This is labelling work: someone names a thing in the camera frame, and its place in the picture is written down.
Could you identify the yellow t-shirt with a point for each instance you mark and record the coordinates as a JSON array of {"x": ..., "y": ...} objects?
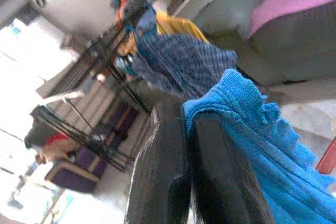
[{"x": 178, "y": 26}]

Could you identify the blue knit garment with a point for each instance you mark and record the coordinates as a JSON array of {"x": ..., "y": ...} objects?
[{"x": 262, "y": 142}]

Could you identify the grey-green sofa cushion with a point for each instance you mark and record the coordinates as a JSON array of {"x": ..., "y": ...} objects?
[{"x": 236, "y": 11}]

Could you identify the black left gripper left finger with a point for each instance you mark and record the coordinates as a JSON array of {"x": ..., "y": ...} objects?
[{"x": 160, "y": 169}]

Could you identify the pink clothes hanger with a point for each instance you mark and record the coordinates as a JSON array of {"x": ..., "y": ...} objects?
[{"x": 328, "y": 155}]

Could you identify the black drying rack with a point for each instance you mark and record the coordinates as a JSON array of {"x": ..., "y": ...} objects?
[{"x": 105, "y": 45}]

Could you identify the blue checked shirt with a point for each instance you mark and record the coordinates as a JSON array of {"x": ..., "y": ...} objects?
[{"x": 183, "y": 61}]

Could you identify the purple sofa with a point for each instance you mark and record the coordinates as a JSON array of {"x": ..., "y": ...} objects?
[{"x": 78, "y": 176}]

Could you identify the dark grey garment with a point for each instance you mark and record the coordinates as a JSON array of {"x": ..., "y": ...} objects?
[{"x": 39, "y": 129}]

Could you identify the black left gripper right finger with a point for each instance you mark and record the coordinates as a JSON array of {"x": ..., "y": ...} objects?
[{"x": 223, "y": 182}]

